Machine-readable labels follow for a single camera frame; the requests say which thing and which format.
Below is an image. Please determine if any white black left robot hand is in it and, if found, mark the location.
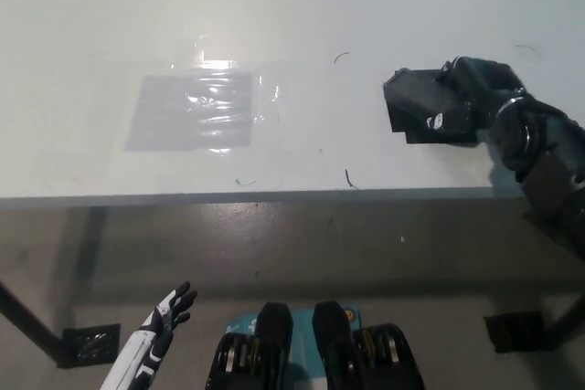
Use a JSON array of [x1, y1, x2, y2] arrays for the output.
[[98, 280, 198, 390]]

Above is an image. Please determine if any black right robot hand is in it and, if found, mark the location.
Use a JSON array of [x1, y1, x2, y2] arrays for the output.
[[426, 55, 526, 145]]

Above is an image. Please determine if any dark grey whiteboard eraser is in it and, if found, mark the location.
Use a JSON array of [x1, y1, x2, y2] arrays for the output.
[[382, 67, 473, 133]]

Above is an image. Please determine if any black tape marked spot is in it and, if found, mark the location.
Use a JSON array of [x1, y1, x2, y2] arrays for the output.
[[387, 101, 480, 145]]

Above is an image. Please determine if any black table leg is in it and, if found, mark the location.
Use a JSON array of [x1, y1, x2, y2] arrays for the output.
[[0, 279, 63, 360]]

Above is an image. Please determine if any clear plastic film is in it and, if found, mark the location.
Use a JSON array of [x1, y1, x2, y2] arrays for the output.
[[169, 38, 282, 157]]

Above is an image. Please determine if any clear plastic bag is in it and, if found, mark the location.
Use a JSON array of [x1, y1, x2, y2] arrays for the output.
[[123, 72, 254, 153]]

